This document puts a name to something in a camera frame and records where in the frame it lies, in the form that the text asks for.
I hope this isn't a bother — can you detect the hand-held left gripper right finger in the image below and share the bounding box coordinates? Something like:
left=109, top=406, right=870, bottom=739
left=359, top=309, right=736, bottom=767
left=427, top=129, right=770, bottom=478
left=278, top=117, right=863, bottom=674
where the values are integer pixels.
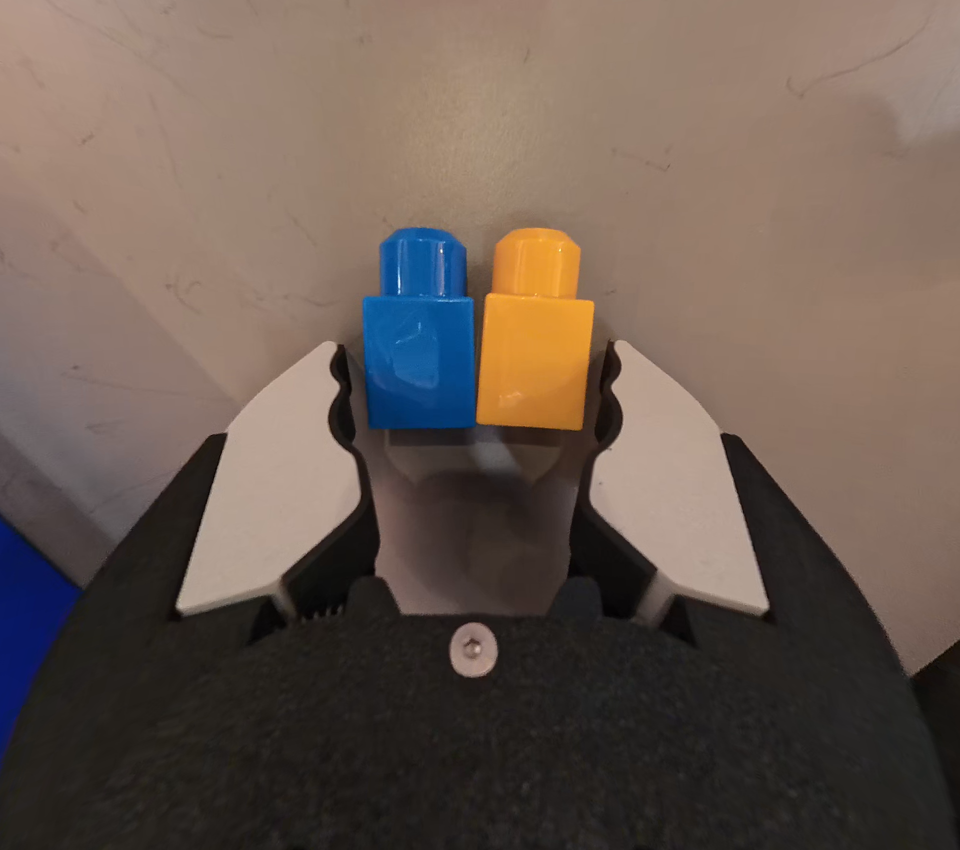
left=568, top=339, right=774, bottom=630

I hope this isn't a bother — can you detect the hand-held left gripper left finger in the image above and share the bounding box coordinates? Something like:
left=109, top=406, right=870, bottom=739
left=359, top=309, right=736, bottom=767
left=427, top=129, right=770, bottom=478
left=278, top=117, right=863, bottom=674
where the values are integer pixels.
left=176, top=340, right=380, bottom=619

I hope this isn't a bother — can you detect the yellow one-stud block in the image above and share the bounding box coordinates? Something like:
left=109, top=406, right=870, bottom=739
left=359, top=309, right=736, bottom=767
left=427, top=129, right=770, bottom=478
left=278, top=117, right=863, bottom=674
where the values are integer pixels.
left=474, top=226, right=597, bottom=433

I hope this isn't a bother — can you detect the blue one-stud block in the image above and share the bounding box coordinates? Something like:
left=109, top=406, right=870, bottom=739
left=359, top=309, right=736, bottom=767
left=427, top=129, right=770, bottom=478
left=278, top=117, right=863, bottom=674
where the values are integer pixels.
left=362, top=226, right=479, bottom=431

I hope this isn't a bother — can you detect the blue plastic bin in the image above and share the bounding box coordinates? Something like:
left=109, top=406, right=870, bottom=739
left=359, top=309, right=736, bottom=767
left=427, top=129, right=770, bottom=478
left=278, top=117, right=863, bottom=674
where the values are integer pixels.
left=0, top=515, right=84, bottom=765

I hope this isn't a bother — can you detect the grey desk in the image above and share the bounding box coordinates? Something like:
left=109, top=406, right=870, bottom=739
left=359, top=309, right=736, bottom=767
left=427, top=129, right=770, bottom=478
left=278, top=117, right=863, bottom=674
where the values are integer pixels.
left=0, top=0, right=960, bottom=686

